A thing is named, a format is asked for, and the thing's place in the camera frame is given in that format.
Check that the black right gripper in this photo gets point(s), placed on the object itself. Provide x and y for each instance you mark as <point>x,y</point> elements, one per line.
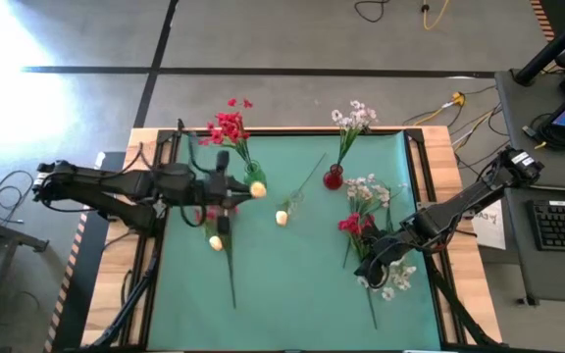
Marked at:
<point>388,247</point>

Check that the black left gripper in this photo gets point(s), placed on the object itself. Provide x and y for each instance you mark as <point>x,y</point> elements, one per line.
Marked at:
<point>211,188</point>

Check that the yellow artificial tulip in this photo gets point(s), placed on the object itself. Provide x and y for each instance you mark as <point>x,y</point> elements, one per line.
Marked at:
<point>281,218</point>
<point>216,243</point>
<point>258,189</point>

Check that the white artificial flower bunch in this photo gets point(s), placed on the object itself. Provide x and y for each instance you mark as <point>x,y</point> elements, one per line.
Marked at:
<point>356,117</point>
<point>402,279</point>
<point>366,191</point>

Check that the red artificial flower bunch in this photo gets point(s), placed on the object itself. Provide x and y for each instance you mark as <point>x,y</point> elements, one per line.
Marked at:
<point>211,215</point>
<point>228,127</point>
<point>351,224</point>

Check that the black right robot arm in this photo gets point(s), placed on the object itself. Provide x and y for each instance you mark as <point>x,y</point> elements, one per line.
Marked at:
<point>459,201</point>

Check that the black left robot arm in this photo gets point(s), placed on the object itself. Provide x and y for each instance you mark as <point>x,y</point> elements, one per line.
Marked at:
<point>96,184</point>

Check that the green glass vase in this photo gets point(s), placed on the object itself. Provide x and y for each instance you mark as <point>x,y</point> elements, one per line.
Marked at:
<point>253,174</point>

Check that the clear glass vase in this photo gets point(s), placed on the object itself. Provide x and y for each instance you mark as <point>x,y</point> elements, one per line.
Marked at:
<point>296,198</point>

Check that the red glass vase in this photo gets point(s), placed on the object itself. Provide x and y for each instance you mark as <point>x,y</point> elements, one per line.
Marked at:
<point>333,181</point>

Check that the green table mat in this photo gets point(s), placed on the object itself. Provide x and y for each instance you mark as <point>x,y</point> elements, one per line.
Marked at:
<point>282,294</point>

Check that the white paper sheet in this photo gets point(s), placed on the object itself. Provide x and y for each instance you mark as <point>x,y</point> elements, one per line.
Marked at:
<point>493,235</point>

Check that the grey keyboard shelf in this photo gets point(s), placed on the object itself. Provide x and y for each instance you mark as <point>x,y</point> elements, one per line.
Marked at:
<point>557,274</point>

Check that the black floor mat striped edge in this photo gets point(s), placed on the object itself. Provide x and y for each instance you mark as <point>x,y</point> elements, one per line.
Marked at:
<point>76,294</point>

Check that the grey computer desk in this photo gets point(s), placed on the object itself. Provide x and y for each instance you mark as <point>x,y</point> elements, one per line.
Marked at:
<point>552,162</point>

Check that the black monitor pole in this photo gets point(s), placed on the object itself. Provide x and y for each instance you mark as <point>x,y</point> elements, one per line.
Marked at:
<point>547,51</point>

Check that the striped hazard tape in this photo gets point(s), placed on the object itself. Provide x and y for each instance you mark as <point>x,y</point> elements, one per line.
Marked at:
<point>542,19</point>

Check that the black diagonal frame strut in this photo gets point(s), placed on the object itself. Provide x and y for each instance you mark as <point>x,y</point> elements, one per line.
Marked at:
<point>459,314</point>
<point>130,304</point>

